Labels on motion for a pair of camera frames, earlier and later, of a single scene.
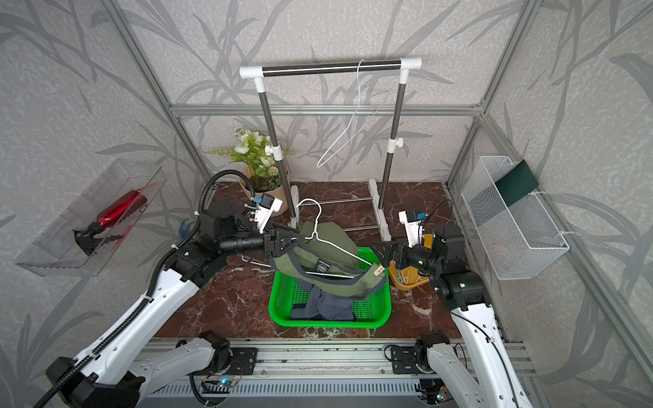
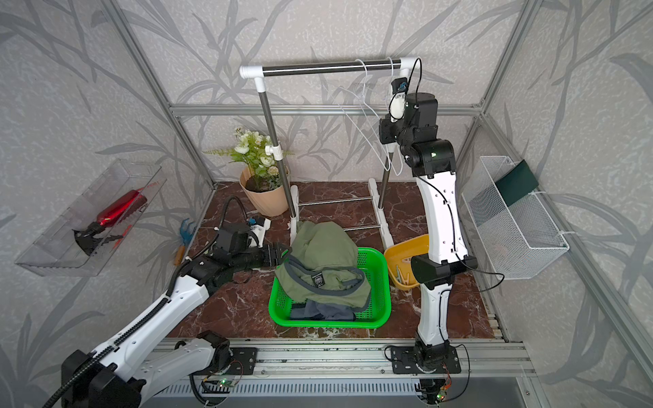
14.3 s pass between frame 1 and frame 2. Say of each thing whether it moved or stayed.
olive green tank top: moved
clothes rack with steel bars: stayed
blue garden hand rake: stayed
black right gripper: moved
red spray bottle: stayed
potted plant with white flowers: stayed
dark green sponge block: stayed
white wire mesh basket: stayed
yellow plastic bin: stayed
